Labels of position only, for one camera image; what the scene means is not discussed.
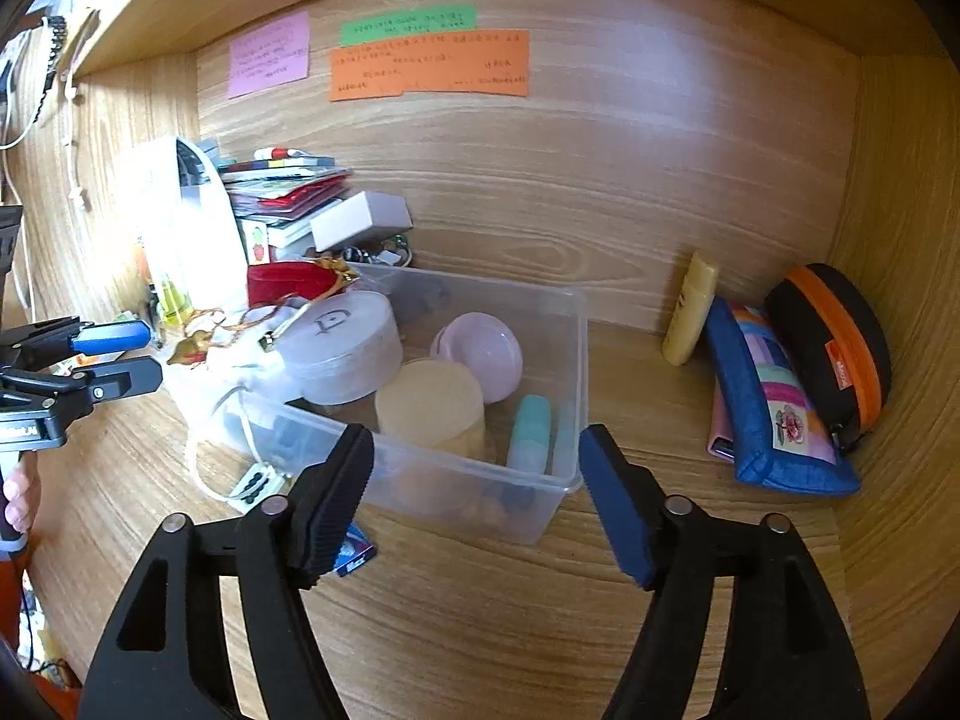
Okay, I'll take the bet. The black coiled cable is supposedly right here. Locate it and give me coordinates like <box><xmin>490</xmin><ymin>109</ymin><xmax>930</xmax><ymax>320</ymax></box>
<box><xmin>37</xmin><ymin>15</ymin><xmax>70</xmax><ymax>91</ymax></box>

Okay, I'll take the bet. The pile of small trinkets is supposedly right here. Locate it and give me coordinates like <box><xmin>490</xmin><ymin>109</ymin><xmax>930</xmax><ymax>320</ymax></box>
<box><xmin>341</xmin><ymin>236</ymin><xmax>415</xmax><ymax>269</ymax></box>

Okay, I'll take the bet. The red pouch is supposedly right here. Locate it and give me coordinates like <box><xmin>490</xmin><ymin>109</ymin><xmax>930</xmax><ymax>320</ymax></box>
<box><xmin>247</xmin><ymin>257</ymin><xmax>362</xmax><ymax>308</ymax></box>

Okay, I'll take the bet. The white hanging cable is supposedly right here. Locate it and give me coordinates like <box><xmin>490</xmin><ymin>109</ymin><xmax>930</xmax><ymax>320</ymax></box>
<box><xmin>60</xmin><ymin>11</ymin><xmax>102</xmax><ymax>212</ymax></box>

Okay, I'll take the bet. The white round box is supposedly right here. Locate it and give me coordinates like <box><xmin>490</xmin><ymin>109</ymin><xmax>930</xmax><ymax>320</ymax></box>
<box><xmin>277</xmin><ymin>289</ymin><xmax>404</xmax><ymax>404</ymax></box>

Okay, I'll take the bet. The white cardboard box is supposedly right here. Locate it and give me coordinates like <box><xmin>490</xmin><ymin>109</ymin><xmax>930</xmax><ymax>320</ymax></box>
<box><xmin>310</xmin><ymin>191</ymin><xmax>414</xmax><ymax>252</ymax></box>

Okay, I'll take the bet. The person's left hand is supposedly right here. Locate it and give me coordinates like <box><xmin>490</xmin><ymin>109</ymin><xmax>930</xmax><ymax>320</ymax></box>
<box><xmin>0</xmin><ymin>457</ymin><xmax>43</xmax><ymax>542</ymax></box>

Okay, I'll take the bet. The blue pencil case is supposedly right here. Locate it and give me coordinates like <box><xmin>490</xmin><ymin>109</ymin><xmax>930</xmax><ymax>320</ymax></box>
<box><xmin>701</xmin><ymin>296</ymin><xmax>862</xmax><ymax>497</ymax></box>

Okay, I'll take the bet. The pink paper note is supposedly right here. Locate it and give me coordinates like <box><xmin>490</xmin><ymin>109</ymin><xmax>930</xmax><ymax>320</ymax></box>
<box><xmin>227</xmin><ymin>11</ymin><xmax>311</xmax><ymax>100</ymax></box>

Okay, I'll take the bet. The teal small bottle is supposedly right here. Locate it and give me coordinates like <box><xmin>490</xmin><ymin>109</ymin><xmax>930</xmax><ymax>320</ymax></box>
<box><xmin>506</xmin><ymin>395</ymin><xmax>554</xmax><ymax>475</ymax></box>

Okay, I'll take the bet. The yellow clear tube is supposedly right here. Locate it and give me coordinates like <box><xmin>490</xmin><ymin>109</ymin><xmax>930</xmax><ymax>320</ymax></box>
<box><xmin>154</xmin><ymin>281</ymin><xmax>192</xmax><ymax>327</ymax></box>

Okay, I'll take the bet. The white cable with plug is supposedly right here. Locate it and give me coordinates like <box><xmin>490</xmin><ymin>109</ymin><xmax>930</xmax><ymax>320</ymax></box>
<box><xmin>187</xmin><ymin>382</ymin><xmax>290</xmax><ymax>507</ymax></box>

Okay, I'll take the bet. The beige round box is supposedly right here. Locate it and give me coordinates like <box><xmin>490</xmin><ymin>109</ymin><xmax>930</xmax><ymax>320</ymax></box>
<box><xmin>375</xmin><ymin>358</ymin><xmax>487</xmax><ymax>458</ymax></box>

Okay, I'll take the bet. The stack of books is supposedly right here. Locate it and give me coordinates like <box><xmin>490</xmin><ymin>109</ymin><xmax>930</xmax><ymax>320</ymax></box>
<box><xmin>217</xmin><ymin>154</ymin><xmax>353</xmax><ymax>248</ymax></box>

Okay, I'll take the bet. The white cloth pouch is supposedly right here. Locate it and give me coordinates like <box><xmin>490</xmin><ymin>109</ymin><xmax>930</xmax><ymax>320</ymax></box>
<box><xmin>202</xmin><ymin>300</ymin><xmax>316</xmax><ymax>391</ymax></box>

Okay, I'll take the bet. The pink flat case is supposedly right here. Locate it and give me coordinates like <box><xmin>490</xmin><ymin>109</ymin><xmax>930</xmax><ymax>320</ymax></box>
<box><xmin>707</xmin><ymin>382</ymin><xmax>740</xmax><ymax>462</ymax></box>

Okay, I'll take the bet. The green paper note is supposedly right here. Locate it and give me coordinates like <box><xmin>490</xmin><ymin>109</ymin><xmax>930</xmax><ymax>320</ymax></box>
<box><xmin>339</xmin><ymin>6</ymin><xmax>479</xmax><ymax>47</ymax></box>

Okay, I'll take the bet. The gold tassel charm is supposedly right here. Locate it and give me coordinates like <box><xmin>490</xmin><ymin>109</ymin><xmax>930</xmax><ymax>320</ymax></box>
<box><xmin>165</xmin><ymin>307</ymin><xmax>248</xmax><ymax>365</ymax></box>

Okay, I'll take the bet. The black orange zip case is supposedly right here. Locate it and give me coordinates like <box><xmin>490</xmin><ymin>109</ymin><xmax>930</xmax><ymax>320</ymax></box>
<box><xmin>765</xmin><ymin>264</ymin><xmax>892</xmax><ymax>455</ymax></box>

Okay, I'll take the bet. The fruit print box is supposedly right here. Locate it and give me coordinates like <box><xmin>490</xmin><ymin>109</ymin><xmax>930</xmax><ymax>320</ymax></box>
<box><xmin>240</xmin><ymin>219</ymin><xmax>272</xmax><ymax>265</ymax></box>

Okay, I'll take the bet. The yellow squeeze tube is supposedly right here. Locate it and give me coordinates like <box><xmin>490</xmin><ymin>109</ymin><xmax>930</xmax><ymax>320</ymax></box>
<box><xmin>662</xmin><ymin>250</ymin><xmax>719</xmax><ymax>367</ymax></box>

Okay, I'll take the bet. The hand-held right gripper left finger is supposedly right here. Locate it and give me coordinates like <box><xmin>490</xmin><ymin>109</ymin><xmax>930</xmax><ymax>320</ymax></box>
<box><xmin>79</xmin><ymin>424</ymin><xmax>376</xmax><ymax>720</ymax></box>

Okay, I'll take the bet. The small blue packet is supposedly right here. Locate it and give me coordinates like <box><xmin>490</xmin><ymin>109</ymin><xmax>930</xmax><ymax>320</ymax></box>
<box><xmin>334</xmin><ymin>521</ymin><xmax>376</xmax><ymax>578</ymax></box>

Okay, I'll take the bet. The clear plastic bin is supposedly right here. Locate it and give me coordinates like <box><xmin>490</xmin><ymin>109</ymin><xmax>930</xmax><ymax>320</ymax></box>
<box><xmin>186</xmin><ymin>262</ymin><xmax>590</xmax><ymax>547</ymax></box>

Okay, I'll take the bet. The orange paper note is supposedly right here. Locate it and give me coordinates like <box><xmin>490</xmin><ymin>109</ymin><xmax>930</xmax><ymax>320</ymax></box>
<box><xmin>328</xmin><ymin>30</ymin><xmax>530</xmax><ymax>103</ymax></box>

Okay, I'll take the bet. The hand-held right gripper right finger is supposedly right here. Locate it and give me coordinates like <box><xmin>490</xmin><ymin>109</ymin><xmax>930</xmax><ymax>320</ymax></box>
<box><xmin>577</xmin><ymin>424</ymin><xmax>875</xmax><ymax>720</ymax></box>

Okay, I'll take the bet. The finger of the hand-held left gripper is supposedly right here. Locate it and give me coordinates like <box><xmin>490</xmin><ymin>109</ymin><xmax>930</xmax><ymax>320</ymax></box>
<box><xmin>0</xmin><ymin>356</ymin><xmax>164</xmax><ymax>422</ymax></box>
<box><xmin>7</xmin><ymin>317</ymin><xmax>155</xmax><ymax>357</ymax></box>

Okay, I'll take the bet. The pink round case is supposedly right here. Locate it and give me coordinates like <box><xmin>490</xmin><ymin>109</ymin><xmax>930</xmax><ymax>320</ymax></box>
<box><xmin>430</xmin><ymin>313</ymin><xmax>524</xmax><ymax>404</ymax></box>

